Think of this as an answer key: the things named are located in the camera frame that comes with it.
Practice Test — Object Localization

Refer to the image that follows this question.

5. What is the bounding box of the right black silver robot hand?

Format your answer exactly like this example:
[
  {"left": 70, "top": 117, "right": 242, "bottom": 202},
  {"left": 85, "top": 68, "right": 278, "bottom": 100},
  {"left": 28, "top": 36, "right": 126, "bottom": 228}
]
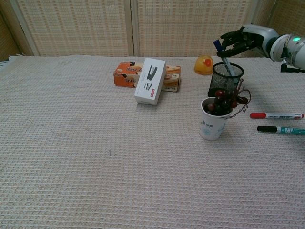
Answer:
[{"left": 219, "top": 24, "right": 280, "bottom": 59}]

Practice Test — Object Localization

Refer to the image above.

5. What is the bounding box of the blue cap whiteboard marker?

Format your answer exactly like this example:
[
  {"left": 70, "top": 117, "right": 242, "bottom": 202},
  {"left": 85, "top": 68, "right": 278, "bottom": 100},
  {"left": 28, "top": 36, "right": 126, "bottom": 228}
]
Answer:
[{"left": 213, "top": 40, "right": 236, "bottom": 77}]

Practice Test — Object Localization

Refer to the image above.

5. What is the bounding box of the red cap whiteboard marker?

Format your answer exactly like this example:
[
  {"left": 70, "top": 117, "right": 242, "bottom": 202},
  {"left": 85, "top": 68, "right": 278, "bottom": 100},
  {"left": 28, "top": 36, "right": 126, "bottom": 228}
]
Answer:
[{"left": 250, "top": 112, "right": 305, "bottom": 120}]

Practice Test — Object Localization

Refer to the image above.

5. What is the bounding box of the black cap teal marker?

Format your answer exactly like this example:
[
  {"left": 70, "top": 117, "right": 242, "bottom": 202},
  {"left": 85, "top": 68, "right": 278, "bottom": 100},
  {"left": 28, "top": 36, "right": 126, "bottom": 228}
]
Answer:
[{"left": 257, "top": 125, "right": 305, "bottom": 135}]

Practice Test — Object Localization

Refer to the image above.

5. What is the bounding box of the black mesh pen holder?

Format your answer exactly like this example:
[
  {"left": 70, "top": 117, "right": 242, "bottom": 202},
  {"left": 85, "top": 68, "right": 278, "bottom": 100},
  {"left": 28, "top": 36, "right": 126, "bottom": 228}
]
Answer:
[{"left": 207, "top": 62, "right": 245, "bottom": 98}]

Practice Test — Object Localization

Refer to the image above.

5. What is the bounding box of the yellow orange jelly cup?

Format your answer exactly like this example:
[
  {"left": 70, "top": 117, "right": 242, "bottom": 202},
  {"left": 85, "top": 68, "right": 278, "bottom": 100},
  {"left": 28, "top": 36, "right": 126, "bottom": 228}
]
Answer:
[{"left": 193, "top": 55, "right": 214, "bottom": 76}]

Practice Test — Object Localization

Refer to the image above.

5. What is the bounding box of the white bowl with cherries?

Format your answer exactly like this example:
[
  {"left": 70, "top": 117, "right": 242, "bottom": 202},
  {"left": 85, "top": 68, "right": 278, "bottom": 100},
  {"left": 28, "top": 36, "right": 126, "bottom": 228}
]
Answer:
[{"left": 204, "top": 78, "right": 252, "bottom": 119}]

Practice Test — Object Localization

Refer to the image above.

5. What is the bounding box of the white paper cup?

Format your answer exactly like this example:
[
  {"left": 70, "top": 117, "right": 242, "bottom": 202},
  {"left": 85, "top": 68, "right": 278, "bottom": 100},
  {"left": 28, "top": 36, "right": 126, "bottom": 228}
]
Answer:
[{"left": 199, "top": 97, "right": 233, "bottom": 141}]

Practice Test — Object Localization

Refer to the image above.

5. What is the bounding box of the white stapler box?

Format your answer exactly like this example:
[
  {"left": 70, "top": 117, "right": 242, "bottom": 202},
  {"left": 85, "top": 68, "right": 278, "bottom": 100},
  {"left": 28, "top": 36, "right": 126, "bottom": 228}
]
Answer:
[{"left": 133, "top": 57, "right": 167, "bottom": 106}]

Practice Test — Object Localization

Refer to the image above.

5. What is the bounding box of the orange biscuit box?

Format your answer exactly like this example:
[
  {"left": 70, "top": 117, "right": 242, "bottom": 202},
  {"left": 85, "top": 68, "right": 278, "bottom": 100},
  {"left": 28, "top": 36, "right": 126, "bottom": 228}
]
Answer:
[{"left": 113, "top": 62, "right": 182, "bottom": 93}]

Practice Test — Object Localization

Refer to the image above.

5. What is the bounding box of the beige woven tablecloth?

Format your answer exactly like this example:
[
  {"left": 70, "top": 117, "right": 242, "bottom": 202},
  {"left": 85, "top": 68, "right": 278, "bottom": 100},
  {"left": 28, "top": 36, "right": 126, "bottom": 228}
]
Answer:
[{"left": 0, "top": 54, "right": 305, "bottom": 229}]

